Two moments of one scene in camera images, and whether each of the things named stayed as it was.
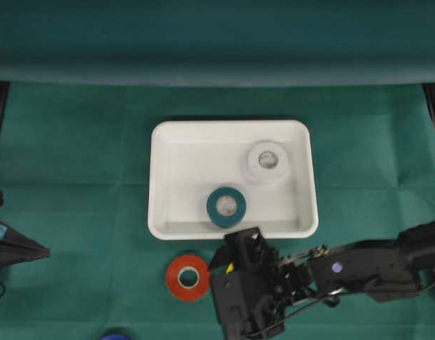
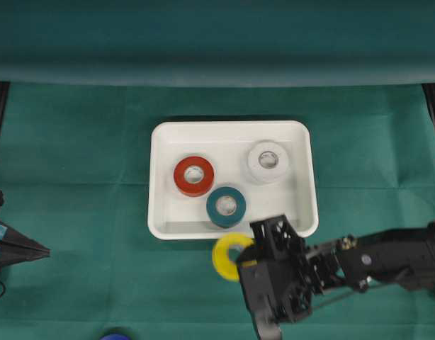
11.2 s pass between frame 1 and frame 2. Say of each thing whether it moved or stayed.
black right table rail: stayed
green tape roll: stayed
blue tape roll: stayed
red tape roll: moved
